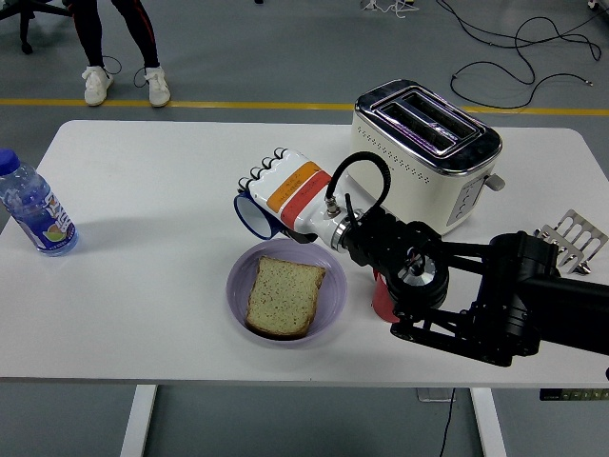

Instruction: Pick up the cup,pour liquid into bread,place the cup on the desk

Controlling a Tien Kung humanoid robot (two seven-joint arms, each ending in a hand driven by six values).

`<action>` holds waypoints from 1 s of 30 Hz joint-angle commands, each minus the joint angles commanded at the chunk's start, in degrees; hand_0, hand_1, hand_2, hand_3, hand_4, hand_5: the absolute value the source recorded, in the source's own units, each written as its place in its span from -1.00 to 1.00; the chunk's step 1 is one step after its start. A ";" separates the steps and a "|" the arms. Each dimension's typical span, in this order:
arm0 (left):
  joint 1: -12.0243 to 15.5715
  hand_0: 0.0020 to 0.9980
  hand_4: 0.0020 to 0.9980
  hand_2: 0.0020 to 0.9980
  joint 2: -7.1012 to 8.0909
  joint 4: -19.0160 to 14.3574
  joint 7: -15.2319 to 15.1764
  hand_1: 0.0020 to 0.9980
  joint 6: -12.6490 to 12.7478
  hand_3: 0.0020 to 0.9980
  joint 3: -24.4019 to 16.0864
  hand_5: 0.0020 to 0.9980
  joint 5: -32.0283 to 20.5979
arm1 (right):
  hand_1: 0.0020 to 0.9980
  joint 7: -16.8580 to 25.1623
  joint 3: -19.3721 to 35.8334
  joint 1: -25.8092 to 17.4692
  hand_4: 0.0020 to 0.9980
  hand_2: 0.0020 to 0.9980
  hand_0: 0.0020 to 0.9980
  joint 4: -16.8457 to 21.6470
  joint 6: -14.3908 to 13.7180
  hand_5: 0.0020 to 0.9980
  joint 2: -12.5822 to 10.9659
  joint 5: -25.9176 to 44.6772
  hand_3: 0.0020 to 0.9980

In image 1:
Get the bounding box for thin black hanging cable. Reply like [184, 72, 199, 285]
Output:
[436, 387, 457, 457]

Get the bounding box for red enamel cup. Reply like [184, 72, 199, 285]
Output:
[371, 270, 397, 324]

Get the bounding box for slice of toast bread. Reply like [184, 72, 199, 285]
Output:
[244, 255, 327, 342]

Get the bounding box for blue enamel cup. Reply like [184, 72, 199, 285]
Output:
[232, 192, 286, 240]

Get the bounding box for clear water bottle blue cap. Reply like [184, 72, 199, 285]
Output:
[0, 148, 80, 258]

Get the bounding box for cream and chrome toaster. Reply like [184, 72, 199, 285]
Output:
[349, 78, 506, 237]

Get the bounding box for person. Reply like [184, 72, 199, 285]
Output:
[63, 0, 171, 109]

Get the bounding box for grey box under table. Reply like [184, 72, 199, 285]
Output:
[417, 387, 456, 404]

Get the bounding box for white table leg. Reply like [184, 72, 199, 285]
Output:
[469, 387, 508, 457]
[119, 384, 159, 457]

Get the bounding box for black floor cable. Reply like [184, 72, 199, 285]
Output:
[435, 0, 609, 109]

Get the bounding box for black office chair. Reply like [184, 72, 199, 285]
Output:
[0, 0, 72, 56]

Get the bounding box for thin black looped cable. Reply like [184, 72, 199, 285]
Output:
[100, 55, 149, 89]

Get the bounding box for black table control panel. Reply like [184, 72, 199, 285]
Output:
[539, 387, 609, 402]

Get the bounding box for purple round plate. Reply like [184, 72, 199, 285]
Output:
[226, 237, 348, 349]

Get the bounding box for silver metal toast rack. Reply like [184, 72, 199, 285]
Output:
[535, 208, 609, 276]

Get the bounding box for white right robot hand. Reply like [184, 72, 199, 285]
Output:
[236, 148, 357, 248]

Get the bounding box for white cables on floor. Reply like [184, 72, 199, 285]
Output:
[359, 0, 421, 21]

